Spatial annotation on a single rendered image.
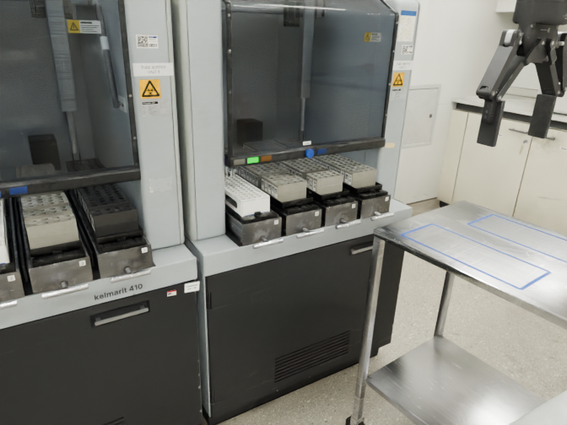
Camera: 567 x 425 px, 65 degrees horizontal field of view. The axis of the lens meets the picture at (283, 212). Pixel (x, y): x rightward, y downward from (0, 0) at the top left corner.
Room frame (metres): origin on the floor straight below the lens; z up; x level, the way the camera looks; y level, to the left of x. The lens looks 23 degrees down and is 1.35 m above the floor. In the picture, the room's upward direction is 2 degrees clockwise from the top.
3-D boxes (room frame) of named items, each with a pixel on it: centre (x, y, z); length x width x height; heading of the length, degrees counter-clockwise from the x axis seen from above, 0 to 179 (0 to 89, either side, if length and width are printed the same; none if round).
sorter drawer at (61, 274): (1.21, 0.70, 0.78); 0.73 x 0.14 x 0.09; 32
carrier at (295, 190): (1.39, -0.02, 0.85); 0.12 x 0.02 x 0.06; 122
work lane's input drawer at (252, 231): (1.51, 0.23, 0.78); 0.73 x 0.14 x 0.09; 32
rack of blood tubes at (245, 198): (1.39, 0.16, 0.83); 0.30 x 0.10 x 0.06; 32
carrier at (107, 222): (1.09, 0.45, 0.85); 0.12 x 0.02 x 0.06; 122
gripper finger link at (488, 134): (0.69, -0.31, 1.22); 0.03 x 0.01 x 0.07; 32
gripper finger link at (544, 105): (0.76, -0.43, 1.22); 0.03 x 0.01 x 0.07; 32
